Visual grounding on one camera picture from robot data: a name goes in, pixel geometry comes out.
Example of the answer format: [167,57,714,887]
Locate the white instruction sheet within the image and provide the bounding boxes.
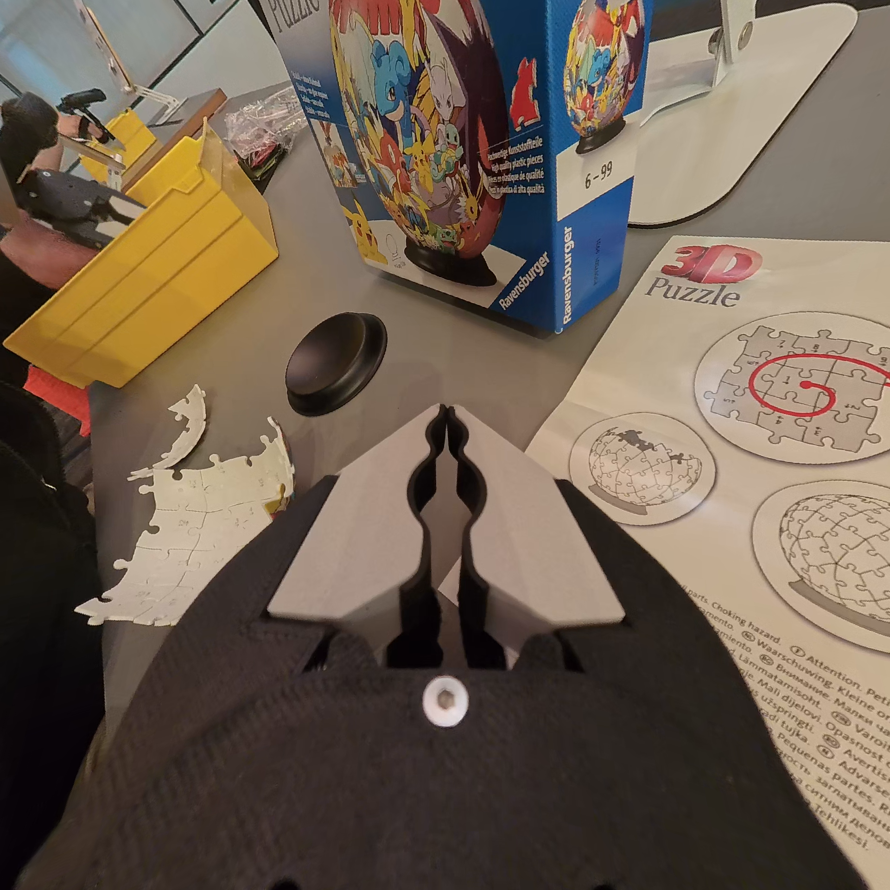
[438,235,890,855]

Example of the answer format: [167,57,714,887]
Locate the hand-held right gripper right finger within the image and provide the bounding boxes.
[445,405,627,670]

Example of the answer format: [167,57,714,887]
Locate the black round puzzle stand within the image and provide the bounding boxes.
[285,312,389,419]

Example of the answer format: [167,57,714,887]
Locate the person's left forearm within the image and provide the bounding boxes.
[0,209,95,292]

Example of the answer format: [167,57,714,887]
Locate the yellow plastic bin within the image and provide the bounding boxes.
[80,110,159,183]
[3,134,280,389]

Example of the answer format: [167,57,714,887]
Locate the curved strip of joined pieces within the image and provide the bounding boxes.
[128,384,209,482]

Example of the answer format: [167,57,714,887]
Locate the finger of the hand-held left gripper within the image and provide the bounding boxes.
[94,197,149,228]

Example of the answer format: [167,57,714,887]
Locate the colourful puzzle box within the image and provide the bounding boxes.
[267,0,656,336]

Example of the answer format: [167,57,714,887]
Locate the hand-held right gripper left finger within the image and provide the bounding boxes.
[266,403,448,667]

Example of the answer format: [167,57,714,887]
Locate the clear plastic bag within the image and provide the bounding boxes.
[224,96,301,196]

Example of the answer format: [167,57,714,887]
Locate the large joined puzzle ball section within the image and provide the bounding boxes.
[74,415,298,628]

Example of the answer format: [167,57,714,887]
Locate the tablet with yellow frame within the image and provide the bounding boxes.
[72,0,134,96]

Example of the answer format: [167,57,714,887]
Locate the red mesh fabric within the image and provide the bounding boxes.
[24,365,93,438]

